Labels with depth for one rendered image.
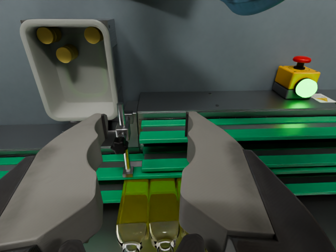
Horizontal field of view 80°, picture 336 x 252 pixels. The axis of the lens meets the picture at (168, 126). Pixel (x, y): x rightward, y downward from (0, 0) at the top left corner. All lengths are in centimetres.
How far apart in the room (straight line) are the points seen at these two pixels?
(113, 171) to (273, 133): 35
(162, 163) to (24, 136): 39
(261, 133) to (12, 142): 60
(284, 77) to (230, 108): 18
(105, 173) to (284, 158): 40
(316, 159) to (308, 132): 9
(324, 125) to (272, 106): 11
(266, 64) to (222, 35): 15
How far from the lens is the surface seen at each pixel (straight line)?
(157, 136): 40
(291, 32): 64
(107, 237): 57
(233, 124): 47
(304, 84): 58
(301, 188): 63
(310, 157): 57
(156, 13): 54
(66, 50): 52
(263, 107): 53
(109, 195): 53
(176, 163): 45
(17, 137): 67
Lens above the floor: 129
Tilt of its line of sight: 60 degrees down
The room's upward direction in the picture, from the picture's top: 174 degrees clockwise
